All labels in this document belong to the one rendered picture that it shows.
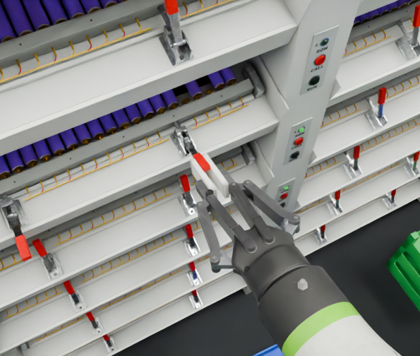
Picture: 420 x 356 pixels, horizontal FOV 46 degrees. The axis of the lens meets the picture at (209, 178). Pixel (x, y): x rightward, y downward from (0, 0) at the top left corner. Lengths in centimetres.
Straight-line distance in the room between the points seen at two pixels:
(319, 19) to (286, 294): 35
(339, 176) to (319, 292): 72
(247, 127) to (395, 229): 109
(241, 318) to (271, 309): 103
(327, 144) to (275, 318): 56
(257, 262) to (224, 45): 26
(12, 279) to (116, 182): 29
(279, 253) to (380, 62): 46
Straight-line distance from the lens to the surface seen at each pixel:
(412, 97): 117
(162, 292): 130
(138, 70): 60
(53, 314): 112
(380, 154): 131
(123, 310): 130
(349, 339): 53
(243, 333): 158
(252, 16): 66
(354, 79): 89
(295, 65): 72
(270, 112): 82
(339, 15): 71
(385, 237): 178
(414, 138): 137
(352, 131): 108
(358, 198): 147
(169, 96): 78
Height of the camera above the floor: 153
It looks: 59 degrees down
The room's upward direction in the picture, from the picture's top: straight up
